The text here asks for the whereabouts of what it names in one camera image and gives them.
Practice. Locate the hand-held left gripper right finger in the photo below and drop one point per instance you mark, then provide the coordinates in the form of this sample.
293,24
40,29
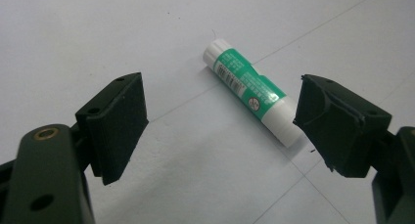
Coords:
339,129

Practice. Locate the green and white glue stick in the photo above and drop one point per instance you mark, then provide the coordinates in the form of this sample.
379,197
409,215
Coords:
249,88

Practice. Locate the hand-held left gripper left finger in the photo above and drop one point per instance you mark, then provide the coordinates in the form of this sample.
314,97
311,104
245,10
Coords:
115,126

